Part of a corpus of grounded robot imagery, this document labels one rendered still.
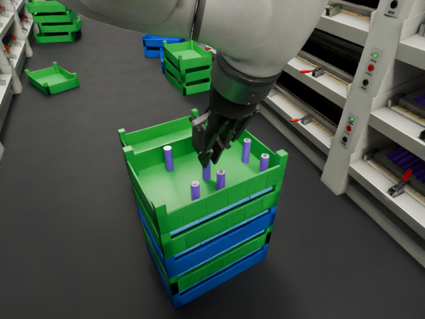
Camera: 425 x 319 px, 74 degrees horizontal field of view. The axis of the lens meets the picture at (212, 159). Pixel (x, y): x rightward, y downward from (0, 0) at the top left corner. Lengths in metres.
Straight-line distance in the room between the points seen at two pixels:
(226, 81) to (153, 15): 0.13
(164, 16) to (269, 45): 0.11
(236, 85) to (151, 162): 0.38
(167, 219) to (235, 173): 0.22
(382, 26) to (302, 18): 0.62
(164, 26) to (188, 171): 0.42
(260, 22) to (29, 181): 1.16
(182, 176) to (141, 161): 0.10
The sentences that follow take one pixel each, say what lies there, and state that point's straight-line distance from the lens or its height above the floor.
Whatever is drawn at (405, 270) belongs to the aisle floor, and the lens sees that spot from 1.04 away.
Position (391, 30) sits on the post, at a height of 0.57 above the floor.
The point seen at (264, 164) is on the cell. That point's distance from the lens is 0.62.
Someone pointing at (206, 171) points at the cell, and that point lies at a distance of 0.62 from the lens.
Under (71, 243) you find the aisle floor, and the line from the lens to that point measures 1.03.
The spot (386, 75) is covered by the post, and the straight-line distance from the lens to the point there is 0.92.
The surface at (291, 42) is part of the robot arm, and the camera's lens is 0.32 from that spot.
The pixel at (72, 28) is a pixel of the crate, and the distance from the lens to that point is 2.99.
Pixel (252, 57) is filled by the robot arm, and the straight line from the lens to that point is 0.33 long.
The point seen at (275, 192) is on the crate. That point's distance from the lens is 0.68.
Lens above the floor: 0.76
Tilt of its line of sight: 39 degrees down
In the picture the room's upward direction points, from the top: straight up
